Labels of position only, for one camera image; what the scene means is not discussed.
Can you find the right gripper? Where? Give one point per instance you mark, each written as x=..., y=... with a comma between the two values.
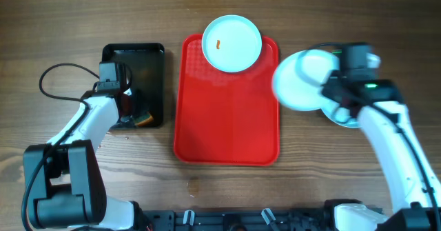
x=331, y=81

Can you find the white plate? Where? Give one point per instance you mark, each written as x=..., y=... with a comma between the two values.
x=339, y=115
x=240, y=43
x=298, y=81

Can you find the orange green sponge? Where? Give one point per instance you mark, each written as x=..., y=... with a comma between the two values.
x=143, y=119

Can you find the white plate top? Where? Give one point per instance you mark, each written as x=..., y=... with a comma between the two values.
x=240, y=43

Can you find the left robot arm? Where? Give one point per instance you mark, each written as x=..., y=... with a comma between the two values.
x=63, y=183

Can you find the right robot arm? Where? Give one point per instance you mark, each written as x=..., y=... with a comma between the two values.
x=378, y=107

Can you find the red plastic tray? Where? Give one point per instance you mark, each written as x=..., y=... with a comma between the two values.
x=226, y=118

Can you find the black rectangular water basin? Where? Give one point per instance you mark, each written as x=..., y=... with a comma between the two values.
x=147, y=71

